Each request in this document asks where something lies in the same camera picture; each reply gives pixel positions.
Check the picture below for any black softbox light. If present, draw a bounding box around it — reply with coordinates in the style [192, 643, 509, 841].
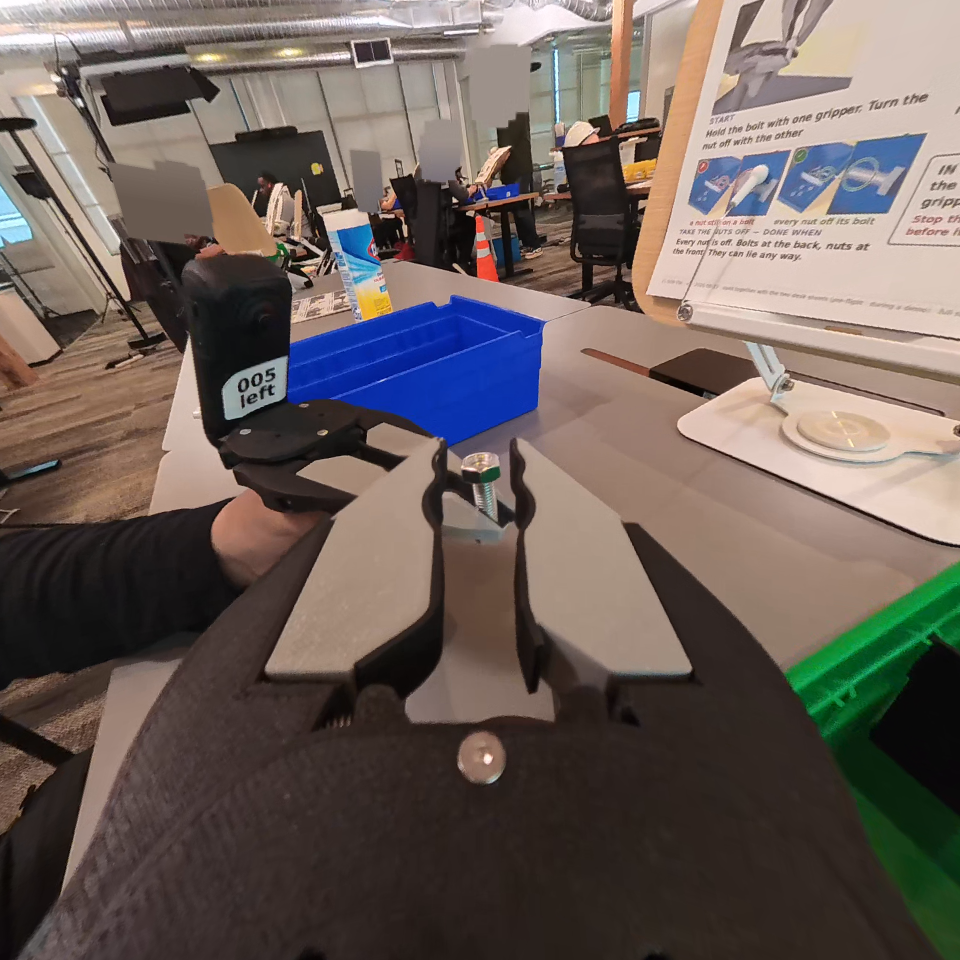
[99, 66, 221, 127]

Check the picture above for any printed instruction sheet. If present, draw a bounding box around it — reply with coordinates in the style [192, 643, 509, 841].
[646, 0, 960, 339]

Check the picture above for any black office chair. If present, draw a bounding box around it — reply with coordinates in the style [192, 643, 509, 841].
[562, 135, 646, 301]

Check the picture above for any person's left hand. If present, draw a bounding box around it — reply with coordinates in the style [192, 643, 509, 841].
[210, 491, 331, 590]

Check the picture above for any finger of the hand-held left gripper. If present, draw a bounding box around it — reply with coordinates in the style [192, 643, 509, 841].
[300, 453, 516, 546]
[358, 420, 481, 513]

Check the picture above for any steel hex bolt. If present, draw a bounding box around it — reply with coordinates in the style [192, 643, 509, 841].
[461, 452, 502, 526]

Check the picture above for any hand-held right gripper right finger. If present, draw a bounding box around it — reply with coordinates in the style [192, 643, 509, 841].
[510, 438, 695, 695]

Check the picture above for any silver air duct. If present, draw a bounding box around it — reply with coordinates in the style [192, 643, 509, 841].
[0, 0, 481, 27]
[0, 22, 481, 76]

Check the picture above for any black wall screen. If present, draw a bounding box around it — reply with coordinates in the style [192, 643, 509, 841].
[210, 129, 342, 211]

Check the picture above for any white disinfecting wipes canister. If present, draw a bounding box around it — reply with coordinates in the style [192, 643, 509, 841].
[322, 210, 393, 322]

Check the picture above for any green plastic bin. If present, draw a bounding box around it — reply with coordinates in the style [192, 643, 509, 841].
[786, 562, 960, 960]

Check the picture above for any dark desk cable cover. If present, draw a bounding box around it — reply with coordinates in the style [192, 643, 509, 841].
[581, 347, 946, 417]

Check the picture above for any printed paper strip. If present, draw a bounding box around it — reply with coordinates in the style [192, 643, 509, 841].
[288, 288, 354, 325]

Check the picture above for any wooden board stand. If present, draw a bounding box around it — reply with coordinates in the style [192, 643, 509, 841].
[206, 183, 275, 256]

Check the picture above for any blue plastic bin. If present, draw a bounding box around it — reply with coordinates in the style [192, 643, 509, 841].
[287, 294, 545, 447]

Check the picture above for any person's left forearm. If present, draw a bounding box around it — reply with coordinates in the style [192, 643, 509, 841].
[0, 498, 241, 687]

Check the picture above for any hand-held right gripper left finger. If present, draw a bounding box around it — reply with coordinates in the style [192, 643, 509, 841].
[262, 437, 449, 699]

